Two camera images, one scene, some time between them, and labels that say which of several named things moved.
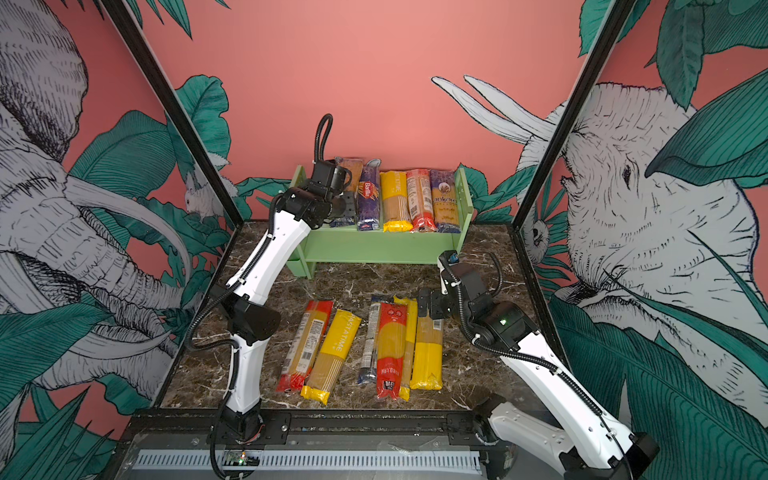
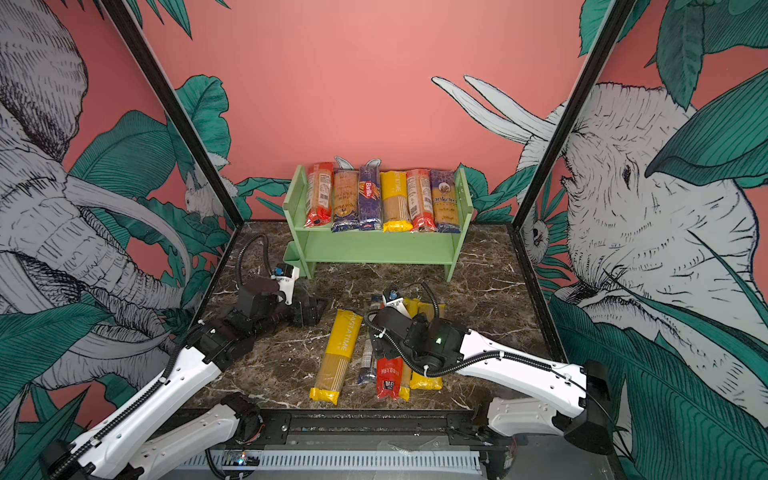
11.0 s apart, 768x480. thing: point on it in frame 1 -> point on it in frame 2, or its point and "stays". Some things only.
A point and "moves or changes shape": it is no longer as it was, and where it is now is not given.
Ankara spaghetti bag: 444,201 stays
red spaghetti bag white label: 420,200 stays
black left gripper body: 337,207 -> 293,313
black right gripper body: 444,307 -> 385,348
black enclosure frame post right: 619,12 stays
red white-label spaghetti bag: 306,346 moves or changes shape
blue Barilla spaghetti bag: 369,196 stays
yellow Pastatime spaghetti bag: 395,208 stays
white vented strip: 185,462 stays
